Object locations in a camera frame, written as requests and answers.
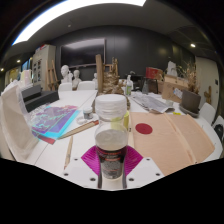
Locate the cardboard box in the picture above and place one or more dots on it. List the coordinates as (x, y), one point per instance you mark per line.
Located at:
(171, 87)

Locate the red box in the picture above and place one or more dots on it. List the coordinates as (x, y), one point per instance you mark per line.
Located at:
(154, 72)

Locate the small white cup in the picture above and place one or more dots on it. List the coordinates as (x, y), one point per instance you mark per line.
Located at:
(169, 103)

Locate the ceiling light strip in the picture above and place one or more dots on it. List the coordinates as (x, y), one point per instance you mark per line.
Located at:
(66, 10)

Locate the black box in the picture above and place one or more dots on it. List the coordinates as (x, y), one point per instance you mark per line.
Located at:
(40, 100)

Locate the newspaper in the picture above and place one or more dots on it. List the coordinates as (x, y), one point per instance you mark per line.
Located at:
(150, 102)

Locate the black wall screen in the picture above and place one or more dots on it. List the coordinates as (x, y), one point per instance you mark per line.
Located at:
(81, 53)

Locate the flat round red coaster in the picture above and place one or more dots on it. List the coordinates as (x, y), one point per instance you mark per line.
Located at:
(144, 128)

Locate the clear bottle with white cap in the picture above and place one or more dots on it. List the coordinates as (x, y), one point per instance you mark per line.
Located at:
(111, 140)

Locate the brown relief sculpture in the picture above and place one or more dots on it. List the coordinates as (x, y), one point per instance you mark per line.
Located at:
(111, 81)

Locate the small grey paint jar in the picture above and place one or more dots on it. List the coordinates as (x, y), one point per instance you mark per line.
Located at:
(88, 113)

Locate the small yellow tag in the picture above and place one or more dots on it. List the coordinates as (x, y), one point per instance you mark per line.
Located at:
(177, 113)

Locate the white tape roll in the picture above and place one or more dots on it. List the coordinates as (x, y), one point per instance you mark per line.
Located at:
(82, 120)

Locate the colourful print sheet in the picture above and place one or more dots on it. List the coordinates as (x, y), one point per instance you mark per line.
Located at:
(55, 121)

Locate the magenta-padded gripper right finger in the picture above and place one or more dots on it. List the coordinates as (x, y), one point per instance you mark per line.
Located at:
(143, 171)

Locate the thin wooden stick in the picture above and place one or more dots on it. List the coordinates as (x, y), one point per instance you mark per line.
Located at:
(69, 151)

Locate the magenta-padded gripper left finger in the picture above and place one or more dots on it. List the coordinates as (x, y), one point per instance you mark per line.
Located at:
(83, 171)

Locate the white paper bag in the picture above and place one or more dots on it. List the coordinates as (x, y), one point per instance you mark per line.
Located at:
(171, 68)

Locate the grey glass jar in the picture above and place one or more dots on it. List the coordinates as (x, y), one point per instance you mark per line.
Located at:
(145, 88)

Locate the wooden flat paintbrush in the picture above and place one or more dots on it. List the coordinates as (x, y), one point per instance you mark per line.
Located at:
(80, 129)

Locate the wooden easel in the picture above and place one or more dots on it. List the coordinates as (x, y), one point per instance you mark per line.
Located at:
(52, 75)

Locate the white cabinet with pictures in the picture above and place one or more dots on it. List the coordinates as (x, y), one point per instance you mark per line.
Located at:
(45, 63)

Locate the wooden figure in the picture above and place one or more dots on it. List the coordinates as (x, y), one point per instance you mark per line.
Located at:
(208, 95)

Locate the white plaster bust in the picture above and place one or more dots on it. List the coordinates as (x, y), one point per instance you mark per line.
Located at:
(77, 79)
(65, 73)

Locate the clear spray bottle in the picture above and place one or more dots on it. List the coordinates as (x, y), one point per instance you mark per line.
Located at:
(128, 87)

